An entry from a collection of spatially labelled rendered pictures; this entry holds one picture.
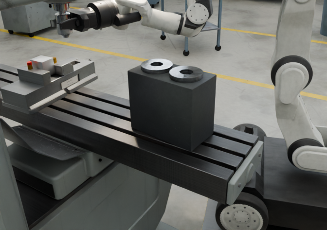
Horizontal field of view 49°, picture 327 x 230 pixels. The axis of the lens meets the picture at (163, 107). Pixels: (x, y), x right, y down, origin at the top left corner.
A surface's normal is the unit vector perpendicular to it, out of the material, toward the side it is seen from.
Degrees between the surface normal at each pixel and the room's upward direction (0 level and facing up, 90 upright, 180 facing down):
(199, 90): 90
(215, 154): 0
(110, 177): 90
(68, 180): 90
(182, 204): 0
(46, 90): 90
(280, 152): 0
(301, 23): 115
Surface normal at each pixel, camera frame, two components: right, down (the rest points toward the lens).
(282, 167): -0.02, -0.88
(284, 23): -0.14, 0.79
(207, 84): 0.79, 0.27
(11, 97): -0.50, 0.41
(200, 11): 0.15, -0.19
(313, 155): -0.25, 0.45
